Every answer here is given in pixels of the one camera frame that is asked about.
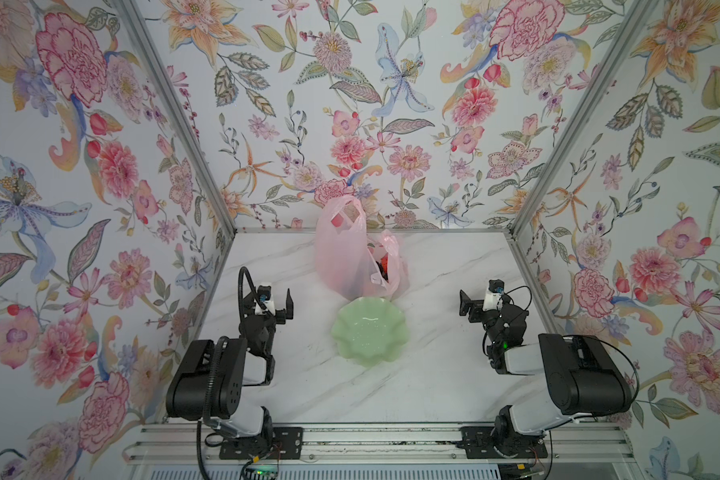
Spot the light green fruit plate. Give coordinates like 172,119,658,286
331,297,410,368

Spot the pink plastic bag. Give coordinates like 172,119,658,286
315,195,409,301

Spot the red strawberry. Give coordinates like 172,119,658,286
377,255,389,279

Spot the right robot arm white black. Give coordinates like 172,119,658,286
459,282,636,457

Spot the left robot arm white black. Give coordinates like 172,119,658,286
166,292,294,448

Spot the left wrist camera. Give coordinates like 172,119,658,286
254,283,276,316

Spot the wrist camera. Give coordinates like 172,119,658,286
482,279,505,311
254,283,276,316

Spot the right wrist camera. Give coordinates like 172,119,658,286
482,279,505,311

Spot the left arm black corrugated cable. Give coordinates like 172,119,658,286
194,266,259,480

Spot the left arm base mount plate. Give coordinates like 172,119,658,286
219,427,304,461

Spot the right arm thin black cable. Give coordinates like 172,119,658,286
500,284,641,480

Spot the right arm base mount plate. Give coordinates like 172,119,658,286
456,425,548,461

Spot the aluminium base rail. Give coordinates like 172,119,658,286
123,422,636,466

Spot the left aluminium corner post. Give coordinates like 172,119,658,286
113,0,236,239

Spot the aluminium corner post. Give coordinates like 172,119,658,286
509,1,659,240
113,0,236,239

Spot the right aluminium corner post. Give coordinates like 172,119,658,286
509,1,659,240

